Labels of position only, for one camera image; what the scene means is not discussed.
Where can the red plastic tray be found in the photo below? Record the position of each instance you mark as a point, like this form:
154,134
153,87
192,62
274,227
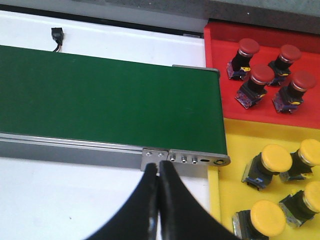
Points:
221,40

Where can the aluminium conveyor frame rail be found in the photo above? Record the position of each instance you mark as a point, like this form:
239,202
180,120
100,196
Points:
187,162

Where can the grey speckled stone slab right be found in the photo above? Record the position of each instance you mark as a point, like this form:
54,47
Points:
295,15

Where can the red mushroom push button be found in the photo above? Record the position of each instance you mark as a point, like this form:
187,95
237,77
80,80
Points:
239,67
253,90
290,97
288,54

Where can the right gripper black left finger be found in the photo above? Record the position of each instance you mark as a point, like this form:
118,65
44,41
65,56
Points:
137,219

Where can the yellow mushroom push button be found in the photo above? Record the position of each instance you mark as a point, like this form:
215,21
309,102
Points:
264,220
302,206
304,159
271,161

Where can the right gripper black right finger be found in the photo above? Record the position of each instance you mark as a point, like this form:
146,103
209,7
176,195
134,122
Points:
181,216

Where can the green conveyor belt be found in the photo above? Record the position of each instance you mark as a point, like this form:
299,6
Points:
69,96

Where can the black sensor with cable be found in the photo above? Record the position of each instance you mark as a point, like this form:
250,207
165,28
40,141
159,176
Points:
57,35

